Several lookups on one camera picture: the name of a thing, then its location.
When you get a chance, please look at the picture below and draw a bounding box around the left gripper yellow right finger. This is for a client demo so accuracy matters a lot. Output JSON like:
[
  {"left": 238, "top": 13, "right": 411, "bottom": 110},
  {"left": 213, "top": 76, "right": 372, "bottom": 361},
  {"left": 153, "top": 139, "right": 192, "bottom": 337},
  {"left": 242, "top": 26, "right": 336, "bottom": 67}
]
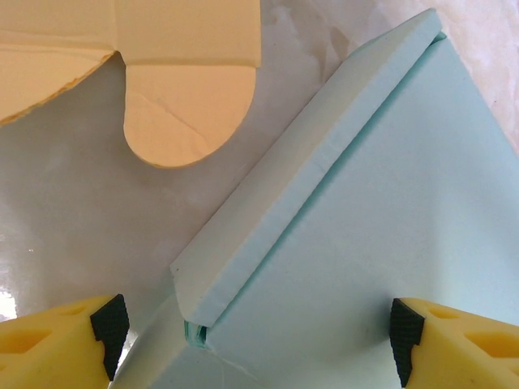
[{"left": 389, "top": 297, "right": 519, "bottom": 389}]

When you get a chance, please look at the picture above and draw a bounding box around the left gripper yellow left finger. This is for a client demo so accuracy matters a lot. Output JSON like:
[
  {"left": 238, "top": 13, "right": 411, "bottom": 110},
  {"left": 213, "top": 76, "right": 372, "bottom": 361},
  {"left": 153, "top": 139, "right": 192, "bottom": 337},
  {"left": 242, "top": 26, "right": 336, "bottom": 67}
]
[{"left": 0, "top": 293, "right": 131, "bottom": 389}]

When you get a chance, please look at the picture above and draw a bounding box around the light blue paper box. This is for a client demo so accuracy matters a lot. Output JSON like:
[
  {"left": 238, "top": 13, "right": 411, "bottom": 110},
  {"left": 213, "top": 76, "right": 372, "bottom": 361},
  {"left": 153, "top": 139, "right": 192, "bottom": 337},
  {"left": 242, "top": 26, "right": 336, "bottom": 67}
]
[{"left": 117, "top": 8, "right": 519, "bottom": 389}]

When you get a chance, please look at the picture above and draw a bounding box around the orange paper box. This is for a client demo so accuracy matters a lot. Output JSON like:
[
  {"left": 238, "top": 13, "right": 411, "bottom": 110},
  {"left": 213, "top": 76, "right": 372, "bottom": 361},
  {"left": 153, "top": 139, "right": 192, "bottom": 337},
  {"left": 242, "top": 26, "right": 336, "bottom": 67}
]
[{"left": 0, "top": 0, "right": 261, "bottom": 169}]

